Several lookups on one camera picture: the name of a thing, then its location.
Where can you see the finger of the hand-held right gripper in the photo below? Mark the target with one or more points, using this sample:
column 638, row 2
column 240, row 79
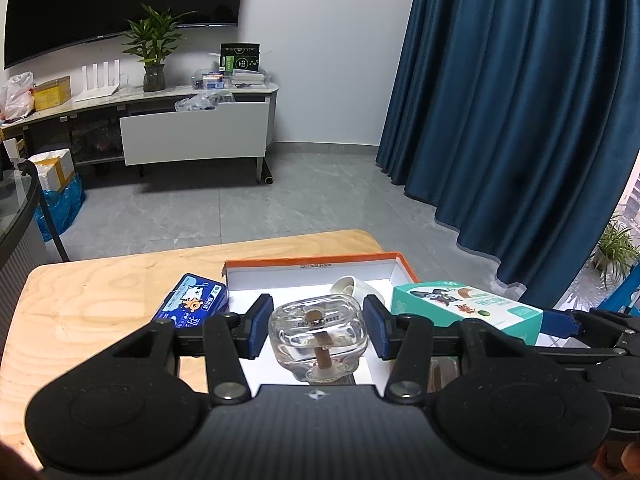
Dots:
column 560, row 322

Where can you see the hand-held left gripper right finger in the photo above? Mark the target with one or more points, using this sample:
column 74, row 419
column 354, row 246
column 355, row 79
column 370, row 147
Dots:
column 377, row 330

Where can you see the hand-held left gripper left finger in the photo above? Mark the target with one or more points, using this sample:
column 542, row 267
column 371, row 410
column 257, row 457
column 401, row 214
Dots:
column 257, row 327

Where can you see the clear glass refill bottle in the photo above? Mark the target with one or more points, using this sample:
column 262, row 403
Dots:
column 295, row 330

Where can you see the orange white cardboard box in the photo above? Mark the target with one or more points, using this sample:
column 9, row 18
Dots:
column 310, row 272

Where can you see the green white bandage box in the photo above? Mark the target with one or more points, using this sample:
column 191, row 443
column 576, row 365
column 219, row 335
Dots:
column 465, row 305

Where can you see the person's right hand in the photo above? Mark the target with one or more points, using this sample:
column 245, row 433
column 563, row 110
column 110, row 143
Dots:
column 617, row 462

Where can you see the white plug-in vaporizer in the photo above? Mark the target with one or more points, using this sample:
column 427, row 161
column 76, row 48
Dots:
column 360, row 290

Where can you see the blue tin box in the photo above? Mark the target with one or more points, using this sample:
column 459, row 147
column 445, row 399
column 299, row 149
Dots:
column 190, row 300

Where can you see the outdoor potted plant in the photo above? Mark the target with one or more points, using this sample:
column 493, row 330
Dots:
column 615, row 250

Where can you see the black roll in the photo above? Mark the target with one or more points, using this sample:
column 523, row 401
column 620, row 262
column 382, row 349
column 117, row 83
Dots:
column 266, row 176

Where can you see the white television cabinet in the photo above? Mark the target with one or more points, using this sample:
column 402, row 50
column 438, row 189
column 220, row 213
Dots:
column 200, row 135

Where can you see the blue curtain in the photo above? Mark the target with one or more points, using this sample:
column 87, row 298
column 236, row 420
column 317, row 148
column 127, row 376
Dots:
column 500, row 110

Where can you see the blue plastic bag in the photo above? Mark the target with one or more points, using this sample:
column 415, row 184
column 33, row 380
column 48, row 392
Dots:
column 62, row 210

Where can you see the clear crumpled plastic bag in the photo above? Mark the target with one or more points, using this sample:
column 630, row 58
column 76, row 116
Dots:
column 202, row 102

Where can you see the clear plastic storage boxes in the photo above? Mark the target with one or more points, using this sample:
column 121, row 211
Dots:
column 230, row 80

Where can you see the brown cardboard box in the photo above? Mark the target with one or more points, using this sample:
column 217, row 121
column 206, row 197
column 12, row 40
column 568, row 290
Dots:
column 52, row 167

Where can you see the dark glass round table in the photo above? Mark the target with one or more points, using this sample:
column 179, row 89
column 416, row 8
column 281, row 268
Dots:
column 15, row 220

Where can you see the green black box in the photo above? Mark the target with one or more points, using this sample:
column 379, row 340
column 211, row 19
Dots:
column 240, row 57

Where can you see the bamboo plant in glass vase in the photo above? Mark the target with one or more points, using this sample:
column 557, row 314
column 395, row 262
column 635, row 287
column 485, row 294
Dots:
column 154, row 77

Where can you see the white router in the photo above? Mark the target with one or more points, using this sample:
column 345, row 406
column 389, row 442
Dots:
column 100, row 92

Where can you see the yellow box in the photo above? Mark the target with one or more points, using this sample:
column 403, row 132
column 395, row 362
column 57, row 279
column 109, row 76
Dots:
column 52, row 92

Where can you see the white red plastic bag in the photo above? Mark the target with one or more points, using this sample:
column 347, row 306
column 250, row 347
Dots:
column 17, row 97

